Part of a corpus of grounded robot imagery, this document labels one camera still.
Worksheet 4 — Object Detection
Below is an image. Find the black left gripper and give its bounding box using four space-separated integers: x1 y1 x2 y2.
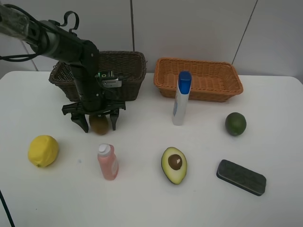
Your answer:
62 95 126 133

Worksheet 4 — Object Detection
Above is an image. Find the brown kiwi fruit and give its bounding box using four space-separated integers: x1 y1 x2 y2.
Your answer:
89 115 109 135

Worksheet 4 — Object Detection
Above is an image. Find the pink bottle white cap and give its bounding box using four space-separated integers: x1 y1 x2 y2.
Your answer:
97 143 119 181

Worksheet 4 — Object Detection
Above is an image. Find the yellow lemon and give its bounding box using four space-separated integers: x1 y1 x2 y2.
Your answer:
27 135 59 167

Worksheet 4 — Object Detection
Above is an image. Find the halved avocado with pit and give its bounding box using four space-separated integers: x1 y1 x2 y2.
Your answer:
161 147 187 185

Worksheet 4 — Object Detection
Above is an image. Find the white bottle blue cap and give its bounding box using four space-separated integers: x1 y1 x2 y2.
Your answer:
172 71 192 126

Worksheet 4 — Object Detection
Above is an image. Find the dark green lime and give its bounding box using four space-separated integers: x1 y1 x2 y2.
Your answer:
225 112 247 136

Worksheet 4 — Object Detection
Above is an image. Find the dark felt board eraser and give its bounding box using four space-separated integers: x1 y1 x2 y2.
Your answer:
216 159 267 196

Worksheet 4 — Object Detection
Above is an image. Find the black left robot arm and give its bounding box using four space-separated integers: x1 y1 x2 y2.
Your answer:
0 4 126 132

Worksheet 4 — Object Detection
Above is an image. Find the dark brown wicker basket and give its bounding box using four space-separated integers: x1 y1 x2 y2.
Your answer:
49 51 146 102

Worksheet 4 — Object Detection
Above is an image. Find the orange wicker basket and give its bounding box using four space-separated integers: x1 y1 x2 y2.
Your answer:
153 58 243 102

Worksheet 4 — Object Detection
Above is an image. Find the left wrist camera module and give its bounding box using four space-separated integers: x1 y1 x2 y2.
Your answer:
95 71 122 88

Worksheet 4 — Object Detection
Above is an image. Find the black cable at edge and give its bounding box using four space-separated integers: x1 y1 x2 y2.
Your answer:
0 189 15 227

